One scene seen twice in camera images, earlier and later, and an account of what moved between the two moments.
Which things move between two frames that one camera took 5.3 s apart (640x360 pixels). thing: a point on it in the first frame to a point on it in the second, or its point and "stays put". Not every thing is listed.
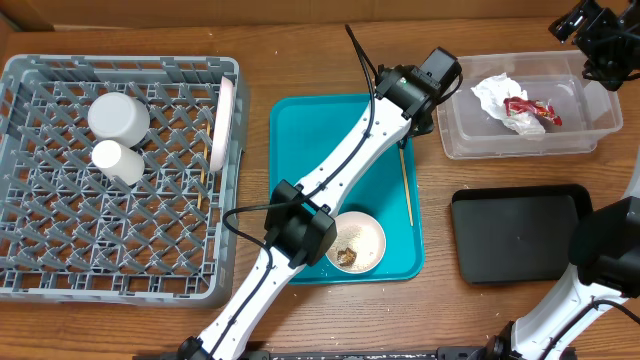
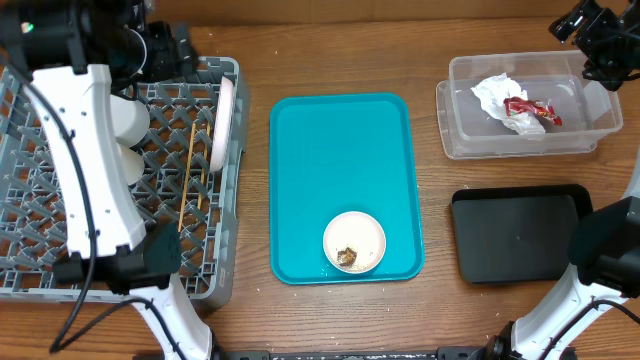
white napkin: [492, 93] stays put
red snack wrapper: [516, 104] stays put
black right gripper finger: [566, 24] stays put
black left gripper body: [426, 125] to [162, 63]
